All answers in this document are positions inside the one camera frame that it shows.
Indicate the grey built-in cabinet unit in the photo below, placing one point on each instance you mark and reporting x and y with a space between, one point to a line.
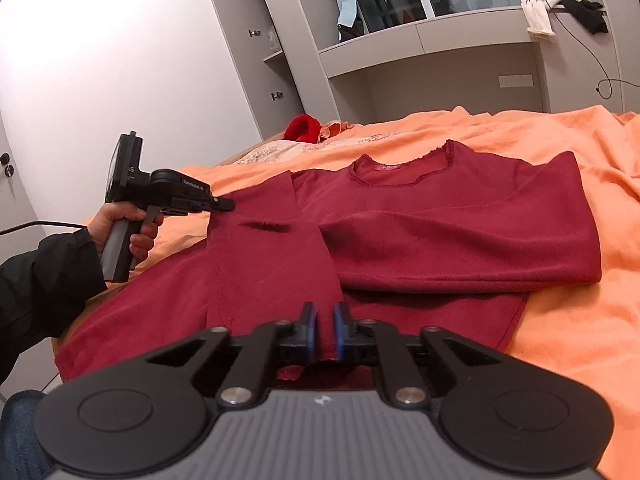
450 40

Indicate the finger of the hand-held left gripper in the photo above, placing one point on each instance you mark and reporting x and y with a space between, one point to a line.
220 204

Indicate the person's left hand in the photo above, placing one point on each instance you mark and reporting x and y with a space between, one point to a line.
107 222

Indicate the person's leg in jeans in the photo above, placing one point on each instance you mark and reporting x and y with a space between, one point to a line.
20 440

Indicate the dark red long-sleeve shirt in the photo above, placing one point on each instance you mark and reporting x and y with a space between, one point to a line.
425 220

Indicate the dark item on sill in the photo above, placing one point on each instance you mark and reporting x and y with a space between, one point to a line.
350 30

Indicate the door lock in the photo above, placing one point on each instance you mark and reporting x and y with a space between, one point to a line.
7 166

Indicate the orange lace garment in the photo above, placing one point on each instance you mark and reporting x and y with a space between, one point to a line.
332 130

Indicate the patterned pillow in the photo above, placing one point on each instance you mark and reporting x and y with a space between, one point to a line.
310 149

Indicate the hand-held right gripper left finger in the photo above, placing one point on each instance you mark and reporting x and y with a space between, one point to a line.
309 331

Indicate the grey wardrobe door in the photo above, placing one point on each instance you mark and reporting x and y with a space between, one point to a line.
250 70

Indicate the clear plastic bag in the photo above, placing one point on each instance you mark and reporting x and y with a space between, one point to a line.
272 40

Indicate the white door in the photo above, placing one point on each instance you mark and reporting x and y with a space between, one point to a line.
15 200

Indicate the white wall socket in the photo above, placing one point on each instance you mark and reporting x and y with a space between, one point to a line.
516 81

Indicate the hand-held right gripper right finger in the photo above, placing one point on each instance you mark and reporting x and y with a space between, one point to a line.
341 332

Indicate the orange blanket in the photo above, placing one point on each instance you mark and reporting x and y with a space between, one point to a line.
590 320

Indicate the black garment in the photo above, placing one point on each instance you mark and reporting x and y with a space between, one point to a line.
592 16

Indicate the person's left forearm black sleeve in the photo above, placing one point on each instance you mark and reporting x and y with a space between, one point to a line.
45 285

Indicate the red plush item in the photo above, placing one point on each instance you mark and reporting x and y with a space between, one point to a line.
302 129

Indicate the white garment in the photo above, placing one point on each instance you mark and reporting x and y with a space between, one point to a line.
537 10

